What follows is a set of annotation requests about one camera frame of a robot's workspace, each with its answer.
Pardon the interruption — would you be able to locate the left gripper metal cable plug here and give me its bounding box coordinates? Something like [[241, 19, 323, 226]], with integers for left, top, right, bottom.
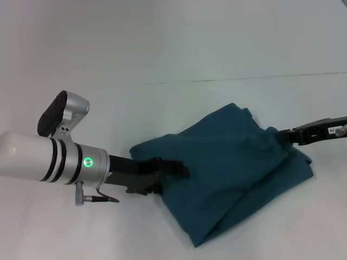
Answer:
[[74, 181, 120, 207]]

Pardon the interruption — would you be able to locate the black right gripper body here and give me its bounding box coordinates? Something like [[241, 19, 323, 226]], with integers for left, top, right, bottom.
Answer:
[[294, 116, 347, 146]]

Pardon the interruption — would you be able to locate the left wrist camera housing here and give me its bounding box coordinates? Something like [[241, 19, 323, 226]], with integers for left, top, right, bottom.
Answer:
[[36, 90, 91, 139]]

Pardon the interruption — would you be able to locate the teal blue shirt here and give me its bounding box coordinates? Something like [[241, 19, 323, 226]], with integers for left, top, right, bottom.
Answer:
[[128, 102, 314, 241]]

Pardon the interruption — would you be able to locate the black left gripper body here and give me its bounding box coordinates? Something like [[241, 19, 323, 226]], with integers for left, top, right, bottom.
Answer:
[[104, 153, 165, 196]]

